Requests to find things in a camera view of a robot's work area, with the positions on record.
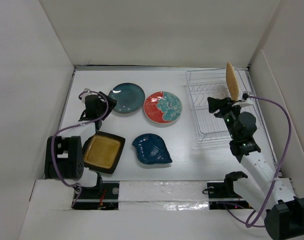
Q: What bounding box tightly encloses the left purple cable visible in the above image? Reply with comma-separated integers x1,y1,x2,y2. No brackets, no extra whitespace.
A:
51,91,110,208

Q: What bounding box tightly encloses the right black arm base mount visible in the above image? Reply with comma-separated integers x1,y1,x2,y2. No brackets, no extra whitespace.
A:
202,171,252,210

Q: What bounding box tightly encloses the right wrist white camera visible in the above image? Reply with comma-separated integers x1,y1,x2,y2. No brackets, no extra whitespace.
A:
232,91,255,108

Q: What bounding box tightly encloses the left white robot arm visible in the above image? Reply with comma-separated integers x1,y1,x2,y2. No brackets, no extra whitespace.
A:
44,90,117,194

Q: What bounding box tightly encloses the black square plate yellow centre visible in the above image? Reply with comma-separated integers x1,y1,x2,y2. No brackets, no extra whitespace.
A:
82,131,126,175

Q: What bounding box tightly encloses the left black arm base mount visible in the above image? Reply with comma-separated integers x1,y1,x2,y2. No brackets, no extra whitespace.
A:
72,173,120,211

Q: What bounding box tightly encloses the wrist white camera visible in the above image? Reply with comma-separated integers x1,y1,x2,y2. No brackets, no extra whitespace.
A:
232,91,255,108
78,88,92,100

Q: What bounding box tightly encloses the white wire dish rack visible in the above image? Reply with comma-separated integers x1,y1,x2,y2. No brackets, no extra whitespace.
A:
185,66,264,143

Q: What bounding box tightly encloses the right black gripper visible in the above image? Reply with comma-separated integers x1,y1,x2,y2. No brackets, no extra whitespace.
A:
207,96,243,140

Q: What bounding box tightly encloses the dark blue shell-shaped plate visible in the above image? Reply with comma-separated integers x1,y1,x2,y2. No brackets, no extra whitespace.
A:
131,133,173,165

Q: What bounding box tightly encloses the orange woven bamboo plate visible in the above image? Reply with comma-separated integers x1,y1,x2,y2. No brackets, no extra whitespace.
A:
225,62,239,101

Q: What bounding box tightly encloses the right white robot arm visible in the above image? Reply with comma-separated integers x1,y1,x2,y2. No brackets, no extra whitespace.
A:
207,93,304,240

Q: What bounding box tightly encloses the round dark teal plate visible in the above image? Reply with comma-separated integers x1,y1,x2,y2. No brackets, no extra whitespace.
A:
108,83,146,114

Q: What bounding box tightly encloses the red and teal floral plate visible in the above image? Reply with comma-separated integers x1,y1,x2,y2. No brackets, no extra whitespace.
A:
143,91,183,124

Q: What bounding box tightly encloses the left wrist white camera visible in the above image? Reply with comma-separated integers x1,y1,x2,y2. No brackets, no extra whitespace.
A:
78,88,92,100

